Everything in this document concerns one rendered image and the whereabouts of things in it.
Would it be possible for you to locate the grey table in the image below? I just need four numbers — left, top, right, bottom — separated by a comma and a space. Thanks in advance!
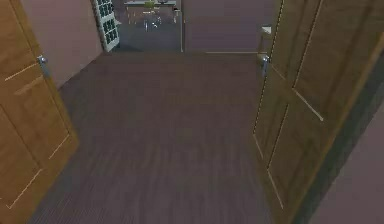
123, 0, 178, 32

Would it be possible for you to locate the brown wooden room door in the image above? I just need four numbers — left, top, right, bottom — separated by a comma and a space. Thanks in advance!
252, 0, 384, 224
0, 0, 80, 224

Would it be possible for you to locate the white glass-paned room door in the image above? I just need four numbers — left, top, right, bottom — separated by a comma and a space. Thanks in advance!
90, 0, 121, 53

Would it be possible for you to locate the silver door handle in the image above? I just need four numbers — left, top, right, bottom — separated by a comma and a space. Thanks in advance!
36, 55, 52, 80
260, 54, 271, 78

